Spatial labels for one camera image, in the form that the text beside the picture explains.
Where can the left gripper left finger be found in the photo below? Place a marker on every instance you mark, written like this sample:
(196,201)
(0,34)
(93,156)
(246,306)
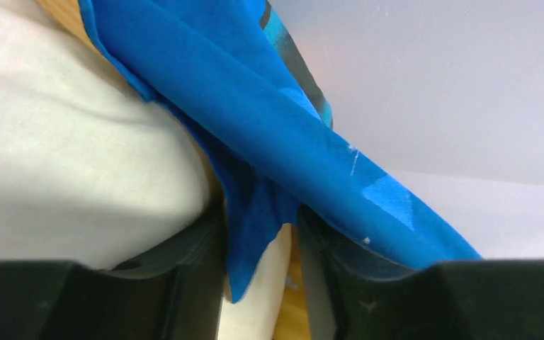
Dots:
(172,291)

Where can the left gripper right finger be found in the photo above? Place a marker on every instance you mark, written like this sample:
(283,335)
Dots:
(353,293)

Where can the white pillow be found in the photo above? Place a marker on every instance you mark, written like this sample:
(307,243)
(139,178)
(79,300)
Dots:
(89,171)

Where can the yellow and blue pillowcase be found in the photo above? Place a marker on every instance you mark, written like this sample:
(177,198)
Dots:
(217,67)

